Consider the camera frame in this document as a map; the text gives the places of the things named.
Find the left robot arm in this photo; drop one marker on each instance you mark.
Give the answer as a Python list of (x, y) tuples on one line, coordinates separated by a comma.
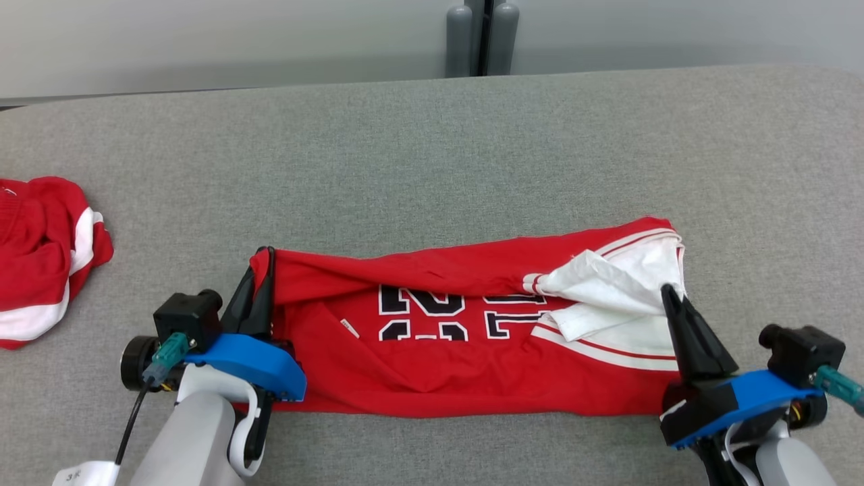
[(182, 445)]

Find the red shorts white bands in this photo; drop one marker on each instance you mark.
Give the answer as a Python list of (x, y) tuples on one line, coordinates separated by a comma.
[(40, 256)]

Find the grey cylindrical post foot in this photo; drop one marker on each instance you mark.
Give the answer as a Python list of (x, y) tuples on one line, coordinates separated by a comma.
[(503, 39), (459, 40)]

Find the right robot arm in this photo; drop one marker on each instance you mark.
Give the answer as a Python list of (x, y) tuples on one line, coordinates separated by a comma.
[(790, 469)]

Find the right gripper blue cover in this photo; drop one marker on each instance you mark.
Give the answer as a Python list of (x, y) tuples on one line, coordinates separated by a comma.
[(742, 401)]

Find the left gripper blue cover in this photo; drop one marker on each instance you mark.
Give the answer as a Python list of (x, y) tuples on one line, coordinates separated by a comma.
[(250, 364)]

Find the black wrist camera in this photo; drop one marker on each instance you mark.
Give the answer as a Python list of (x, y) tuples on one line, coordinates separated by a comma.
[(185, 320), (806, 354)]

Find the grey partition post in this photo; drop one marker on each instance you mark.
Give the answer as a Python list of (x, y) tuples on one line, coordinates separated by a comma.
[(484, 34)]

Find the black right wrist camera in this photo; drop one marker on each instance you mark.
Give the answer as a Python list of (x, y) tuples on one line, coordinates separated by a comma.
[(806, 354)]

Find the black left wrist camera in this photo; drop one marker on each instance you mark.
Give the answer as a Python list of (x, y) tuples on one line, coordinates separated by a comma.
[(185, 320)]

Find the red numbered jersey white sleeves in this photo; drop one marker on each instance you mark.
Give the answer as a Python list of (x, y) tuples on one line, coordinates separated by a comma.
[(439, 378)]

